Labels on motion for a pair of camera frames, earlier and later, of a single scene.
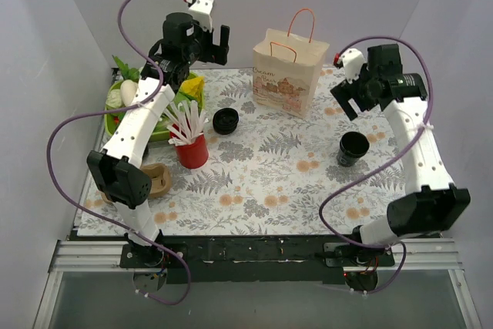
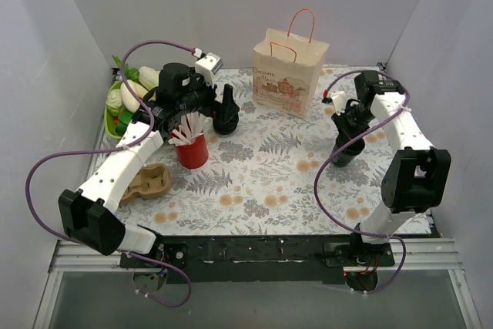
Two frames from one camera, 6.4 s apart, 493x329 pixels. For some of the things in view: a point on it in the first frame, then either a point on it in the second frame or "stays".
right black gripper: [350, 92] -> [344, 129]
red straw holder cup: [192, 156] stays
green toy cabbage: [114, 99] stays
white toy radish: [128, 90] stays
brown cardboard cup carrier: [160, 177] stays
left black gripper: [214, 53] -> [217, 104]
